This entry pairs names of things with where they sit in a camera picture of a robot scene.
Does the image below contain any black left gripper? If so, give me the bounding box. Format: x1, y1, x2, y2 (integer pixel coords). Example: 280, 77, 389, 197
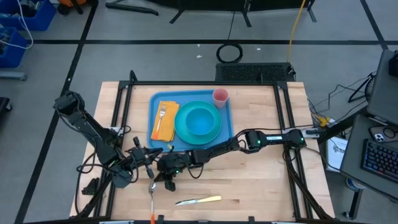
124, 136, 164, 180

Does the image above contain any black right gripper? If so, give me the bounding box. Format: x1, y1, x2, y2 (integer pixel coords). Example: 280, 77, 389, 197
153, 143, 191, 192

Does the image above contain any orange-handled metal spoon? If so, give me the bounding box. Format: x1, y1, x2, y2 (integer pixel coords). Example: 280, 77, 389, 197
148, 181, 158, 224

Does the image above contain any yellow cloth napkin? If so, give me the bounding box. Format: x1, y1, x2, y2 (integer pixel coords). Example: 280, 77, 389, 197
150, 100, 180, 143

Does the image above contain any teal plastic plate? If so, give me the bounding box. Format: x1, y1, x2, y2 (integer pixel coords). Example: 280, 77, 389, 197
174, 100, 223, 146

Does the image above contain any orange-handled metal fork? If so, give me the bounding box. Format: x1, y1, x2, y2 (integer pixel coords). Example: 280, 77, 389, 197
151, 105, 167, 141

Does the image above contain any yellow-handled table knife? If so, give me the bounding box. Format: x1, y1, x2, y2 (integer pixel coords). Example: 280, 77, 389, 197
174, 195, 223, 207

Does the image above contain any blue plastic bowl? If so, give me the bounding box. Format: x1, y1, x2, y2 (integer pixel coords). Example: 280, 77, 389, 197
185, 107, 216, 137

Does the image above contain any blue plastic tray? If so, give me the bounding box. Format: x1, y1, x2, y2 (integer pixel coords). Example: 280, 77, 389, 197
148, 89, 234, 153

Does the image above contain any pink plastic cup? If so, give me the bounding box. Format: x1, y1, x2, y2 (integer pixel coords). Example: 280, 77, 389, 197
211, 88, 230, 109

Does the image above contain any black clamp block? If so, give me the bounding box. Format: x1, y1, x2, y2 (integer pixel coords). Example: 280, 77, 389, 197
81, 177, 101, 197

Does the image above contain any black perforated computer case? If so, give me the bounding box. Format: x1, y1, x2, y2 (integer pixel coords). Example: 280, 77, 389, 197
215, 62, 297, 83

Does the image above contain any black floor object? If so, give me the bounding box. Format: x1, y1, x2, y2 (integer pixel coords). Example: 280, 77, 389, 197
0, 96, 13, 115

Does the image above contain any grey floor bar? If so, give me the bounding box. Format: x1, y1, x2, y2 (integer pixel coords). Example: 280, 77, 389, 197
0, 70, 28, 82

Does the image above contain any black folding partition screen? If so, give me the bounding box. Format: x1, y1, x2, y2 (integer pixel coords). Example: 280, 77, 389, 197
104, 0, 318, 29

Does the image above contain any orange object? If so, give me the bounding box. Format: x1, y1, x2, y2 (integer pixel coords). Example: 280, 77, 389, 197
57, 0, 90, 9

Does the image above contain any small blue storage bin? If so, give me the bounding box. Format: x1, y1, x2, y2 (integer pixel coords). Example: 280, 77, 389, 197
0, 27, 29, 70

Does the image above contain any large blue storage bin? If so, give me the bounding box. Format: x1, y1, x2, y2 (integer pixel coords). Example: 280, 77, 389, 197
0, 0, 57, 32

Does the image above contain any white printed booklet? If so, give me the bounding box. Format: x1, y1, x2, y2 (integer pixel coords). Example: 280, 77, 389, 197
324, 136, 349, 173

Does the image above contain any roll of tape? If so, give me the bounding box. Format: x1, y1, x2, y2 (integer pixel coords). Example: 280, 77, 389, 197
345, 176, 365, 191

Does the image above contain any grey desk top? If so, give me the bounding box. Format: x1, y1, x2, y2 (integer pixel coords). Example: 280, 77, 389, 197
338, 113, 398, 220
366, 49, 398, 126

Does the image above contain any black backlit keyboard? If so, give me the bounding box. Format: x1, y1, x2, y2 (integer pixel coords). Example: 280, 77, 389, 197
359, 138, 398, 184

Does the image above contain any smartphone in clear case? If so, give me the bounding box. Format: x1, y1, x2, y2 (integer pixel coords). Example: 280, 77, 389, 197
368, 124, 398, 144

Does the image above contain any black desk device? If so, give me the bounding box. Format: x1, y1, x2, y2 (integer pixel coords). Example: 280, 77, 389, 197
387, 49, 398, 78

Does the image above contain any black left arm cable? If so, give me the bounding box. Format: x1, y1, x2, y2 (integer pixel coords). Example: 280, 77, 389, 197
73, 151, 108, 216

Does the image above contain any black coiled floor cable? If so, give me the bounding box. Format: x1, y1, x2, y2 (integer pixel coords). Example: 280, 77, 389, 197
215, 42, 244, 64

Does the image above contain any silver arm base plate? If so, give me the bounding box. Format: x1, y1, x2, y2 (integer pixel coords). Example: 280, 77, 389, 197
281, 126, 322, 140

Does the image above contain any white cable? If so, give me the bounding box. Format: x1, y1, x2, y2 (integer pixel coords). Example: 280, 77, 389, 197
0, 0, 34, 50

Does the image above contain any yellow hanging cable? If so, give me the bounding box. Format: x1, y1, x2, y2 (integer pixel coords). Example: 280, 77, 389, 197
286, 0, 307, 63

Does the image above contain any black wire fan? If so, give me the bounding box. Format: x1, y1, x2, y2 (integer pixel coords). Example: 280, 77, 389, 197
347, 70, 377, 104

